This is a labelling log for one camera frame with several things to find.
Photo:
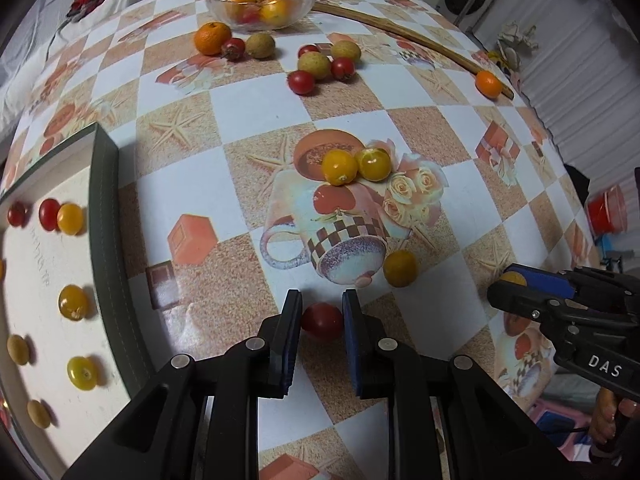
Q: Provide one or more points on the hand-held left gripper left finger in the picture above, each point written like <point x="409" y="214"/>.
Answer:
<point x="294" y="340"/>

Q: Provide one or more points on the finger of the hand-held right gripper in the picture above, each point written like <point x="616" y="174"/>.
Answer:
<point x="515" y="302"/>
<point x="545" y="280"/>

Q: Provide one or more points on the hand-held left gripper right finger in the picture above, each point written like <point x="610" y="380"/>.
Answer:
<point x="350" y="345"/>

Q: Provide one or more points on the red cherry tomato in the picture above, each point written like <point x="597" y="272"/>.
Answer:
<point x="308" y="51"/>
<point x="248" y="16"/>
<point x="49" y="214"/>
<point x="16" y="214"/>
<point x="301" y="82"/>
<point x="321" y="321"/>
<point x="342" y="68"/>
<point x="233" y="50"/>

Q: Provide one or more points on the white board with green edge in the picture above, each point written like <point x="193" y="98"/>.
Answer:
<point x="45" y="270"/>

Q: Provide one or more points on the person's right hand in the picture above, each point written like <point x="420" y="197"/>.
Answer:
<point x="606" y="410"/>

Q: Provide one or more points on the red bucket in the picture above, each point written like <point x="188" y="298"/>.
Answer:
<point x="607" y="210"/>

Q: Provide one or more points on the pink plastic stool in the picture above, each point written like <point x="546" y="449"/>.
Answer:
<point x="550" y="417"/>

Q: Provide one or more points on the pile of slippers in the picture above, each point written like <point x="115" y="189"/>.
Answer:
<point x="505" y="60"/>

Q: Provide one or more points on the tan longan fruit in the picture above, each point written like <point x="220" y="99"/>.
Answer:
<point x="17" y="349"/>
<point x="39" y="413"/>
<point x="261" y="45"/>

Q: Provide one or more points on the green fruit centre of cluster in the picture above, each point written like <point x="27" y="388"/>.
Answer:
<point x="314" y="66"/>

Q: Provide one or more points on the green fruit of cluster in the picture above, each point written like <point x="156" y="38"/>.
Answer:
<point x="346" y="50"/>
<point x="314" y="66"/>

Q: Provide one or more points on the long wooden stick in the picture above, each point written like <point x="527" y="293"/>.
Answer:
<point x="400" y="30"/>

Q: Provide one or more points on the green fruit back of cluster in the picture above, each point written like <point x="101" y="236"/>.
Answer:
<point x="346" y="50"/>

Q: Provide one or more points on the white bed cloth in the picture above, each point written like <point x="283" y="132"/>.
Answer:
<point x="50" y="50"/>

